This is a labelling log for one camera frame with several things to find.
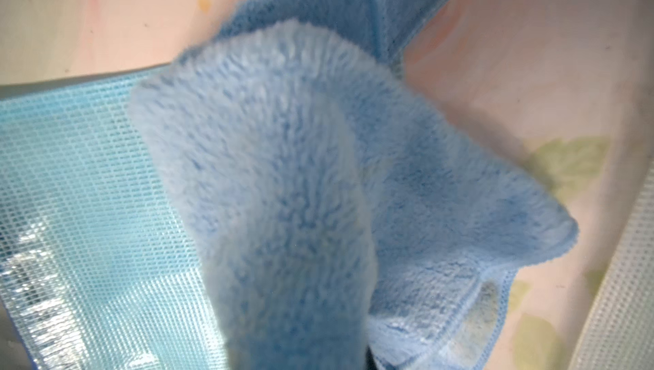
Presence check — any light blue cleaning cloth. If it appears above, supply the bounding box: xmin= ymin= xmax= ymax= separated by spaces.
xmin=128 ymin=0 xmax=578 ymax=369

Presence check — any blue mesh document bag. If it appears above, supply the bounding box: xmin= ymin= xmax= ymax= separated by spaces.
xmin=1 ymin=71 xmax=228 ymax=369

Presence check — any clear grey document bag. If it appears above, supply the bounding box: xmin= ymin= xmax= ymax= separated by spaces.
xmin=569 ymin=167 xmax=653 ymax=370

